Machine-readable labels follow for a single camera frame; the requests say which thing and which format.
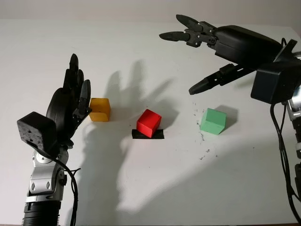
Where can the yellow block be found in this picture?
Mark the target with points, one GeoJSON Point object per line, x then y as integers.
{"type": "Point", "coordinates": [100, 109]}

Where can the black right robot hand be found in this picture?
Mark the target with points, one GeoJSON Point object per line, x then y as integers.
{"type": "Point", "coordinates": [242, 47]}

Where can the red block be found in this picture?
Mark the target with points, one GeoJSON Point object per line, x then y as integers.
{"type": "Point", "coordinates": [148, 122]}

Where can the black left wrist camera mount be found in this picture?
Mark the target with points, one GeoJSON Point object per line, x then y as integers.
{"type": "Point", "coordinates": [35, 129]}

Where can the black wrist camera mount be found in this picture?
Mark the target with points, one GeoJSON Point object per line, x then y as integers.
{"type": "Point", "coordinates": [275, 84]}
{"type": "Point", "coordinates": [35, 129]}

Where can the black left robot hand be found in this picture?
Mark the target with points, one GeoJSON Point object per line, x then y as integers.
{"type": "Point", "coordinates": [60, 108]}

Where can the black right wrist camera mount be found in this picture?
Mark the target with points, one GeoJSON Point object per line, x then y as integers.
{"type": "Point", "coordinates": [275, 84]}

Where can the black tape strip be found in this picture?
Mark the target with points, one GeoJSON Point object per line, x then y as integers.
{"type": "Point", "coordinates": [160, 134]}

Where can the green block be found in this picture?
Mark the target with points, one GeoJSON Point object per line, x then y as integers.
{"type": "Point", "coordinates": [211, 121]}

